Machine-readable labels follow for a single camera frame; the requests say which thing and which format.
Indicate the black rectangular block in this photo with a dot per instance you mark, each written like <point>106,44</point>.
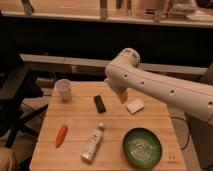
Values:
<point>99,104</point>

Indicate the white plastic bottle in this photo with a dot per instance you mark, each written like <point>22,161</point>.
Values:
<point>93,143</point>

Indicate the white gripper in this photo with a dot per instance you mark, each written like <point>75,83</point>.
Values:
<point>119,89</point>

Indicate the green ceramic bowl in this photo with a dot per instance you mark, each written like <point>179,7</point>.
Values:
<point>142,148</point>

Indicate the white sponge block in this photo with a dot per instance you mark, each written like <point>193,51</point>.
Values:
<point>135,106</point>

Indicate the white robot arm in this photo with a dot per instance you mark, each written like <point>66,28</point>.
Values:
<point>191,97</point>

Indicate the grey cabinet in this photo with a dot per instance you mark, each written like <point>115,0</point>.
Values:
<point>202,136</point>

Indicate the black office chair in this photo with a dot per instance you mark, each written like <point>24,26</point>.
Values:
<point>17,82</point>

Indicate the orange carrot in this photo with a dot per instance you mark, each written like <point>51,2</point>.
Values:
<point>61,135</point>

